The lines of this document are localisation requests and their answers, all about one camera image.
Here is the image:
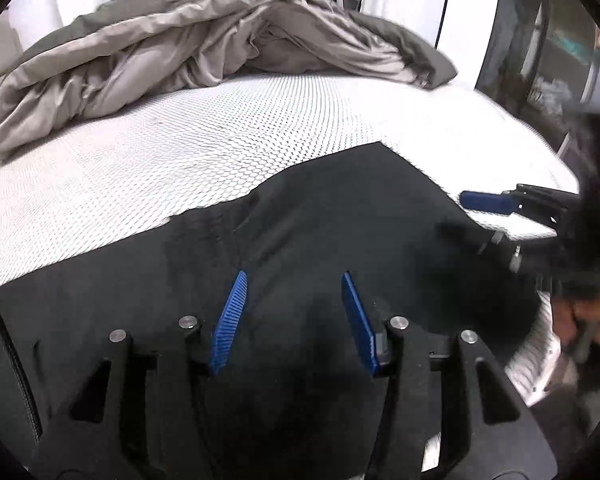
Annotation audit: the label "white honeycomb mattress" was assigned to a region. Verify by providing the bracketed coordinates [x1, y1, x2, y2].
[0, 72, 581, 408]

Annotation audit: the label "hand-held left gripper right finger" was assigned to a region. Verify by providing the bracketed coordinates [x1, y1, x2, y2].
[340, 270, 559, 480]

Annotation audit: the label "person's right hand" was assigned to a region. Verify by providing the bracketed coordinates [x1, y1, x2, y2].
[550, 292, 600, 367]

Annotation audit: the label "grey crumpled blanket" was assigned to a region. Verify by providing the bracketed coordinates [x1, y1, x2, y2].
[0, 0, 458, 160]

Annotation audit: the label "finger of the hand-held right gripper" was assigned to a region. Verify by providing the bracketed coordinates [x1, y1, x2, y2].
[458, 183, 582, 227]
[439, 222, 558, 275]

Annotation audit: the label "white cabinet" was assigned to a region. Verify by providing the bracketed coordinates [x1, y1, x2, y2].
[361, 0, 504, 92]

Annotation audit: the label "black pants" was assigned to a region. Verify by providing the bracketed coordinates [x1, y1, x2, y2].
[0, 141, 541, 480]

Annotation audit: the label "dark shelf unit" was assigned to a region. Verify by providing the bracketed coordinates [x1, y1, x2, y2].
[475, 0, 600, 161]

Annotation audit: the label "black braided cable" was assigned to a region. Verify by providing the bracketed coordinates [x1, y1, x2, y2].
[0, 270, 44, 438]

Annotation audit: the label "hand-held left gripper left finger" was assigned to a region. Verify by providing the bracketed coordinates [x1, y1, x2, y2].
[30, 269, 249, 480]

